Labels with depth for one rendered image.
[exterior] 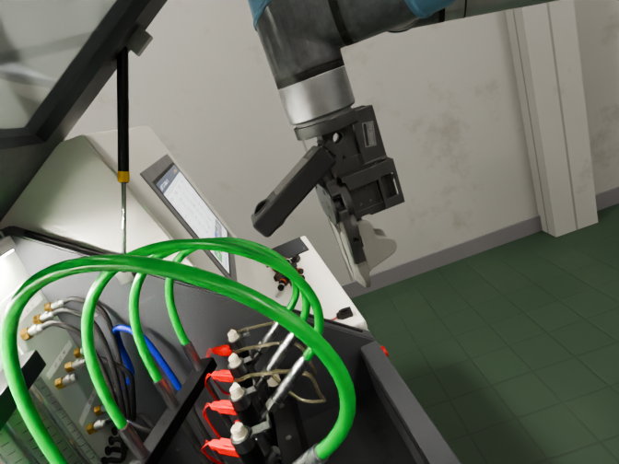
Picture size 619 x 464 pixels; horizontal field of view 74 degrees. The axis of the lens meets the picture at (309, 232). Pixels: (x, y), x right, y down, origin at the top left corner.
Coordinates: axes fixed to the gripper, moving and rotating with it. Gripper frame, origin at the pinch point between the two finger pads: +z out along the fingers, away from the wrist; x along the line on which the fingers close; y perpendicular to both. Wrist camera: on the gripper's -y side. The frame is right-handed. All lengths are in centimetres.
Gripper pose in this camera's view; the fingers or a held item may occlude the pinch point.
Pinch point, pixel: (358, 280)
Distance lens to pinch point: 51.8
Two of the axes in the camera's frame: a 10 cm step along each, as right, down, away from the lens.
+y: 9.2, -3.8, 0.9
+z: 3.3, 8.9, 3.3
